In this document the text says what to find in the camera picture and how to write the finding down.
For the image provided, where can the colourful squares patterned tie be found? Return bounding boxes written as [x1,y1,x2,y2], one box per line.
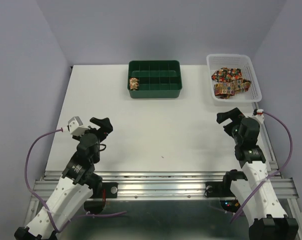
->
[213,78,251,99]

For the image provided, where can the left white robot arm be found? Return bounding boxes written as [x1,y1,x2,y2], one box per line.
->
[14,116,113,240]

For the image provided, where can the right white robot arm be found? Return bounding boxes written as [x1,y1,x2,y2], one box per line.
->
[216,108,299,240]

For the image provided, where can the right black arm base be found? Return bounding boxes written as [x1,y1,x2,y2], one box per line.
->
[204,181,235,198]

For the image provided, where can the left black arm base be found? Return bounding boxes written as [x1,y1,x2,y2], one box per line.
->
[90,182,118,200]

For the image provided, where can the dark floral tie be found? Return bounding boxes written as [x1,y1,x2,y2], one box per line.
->
[211,67,242,83]

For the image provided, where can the rolled patterned tie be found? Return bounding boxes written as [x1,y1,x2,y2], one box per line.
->
[129,77,139,91]

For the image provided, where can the white plastic basket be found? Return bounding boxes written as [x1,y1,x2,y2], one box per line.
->
[206,53,262,104]

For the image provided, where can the green divided organizer tray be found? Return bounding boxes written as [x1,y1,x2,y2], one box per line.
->
[127,60,182,99]

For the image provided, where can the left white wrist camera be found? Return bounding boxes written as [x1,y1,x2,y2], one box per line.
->
[67,116,89,137]

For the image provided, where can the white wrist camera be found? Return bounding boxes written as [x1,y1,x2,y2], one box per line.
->
[67,116,89,137]
[251,109,264,125]

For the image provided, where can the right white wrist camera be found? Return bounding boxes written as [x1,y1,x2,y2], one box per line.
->
[251,109,264,125]

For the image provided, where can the aluminium frame rail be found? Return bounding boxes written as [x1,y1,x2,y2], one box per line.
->
[20,103,302,240]

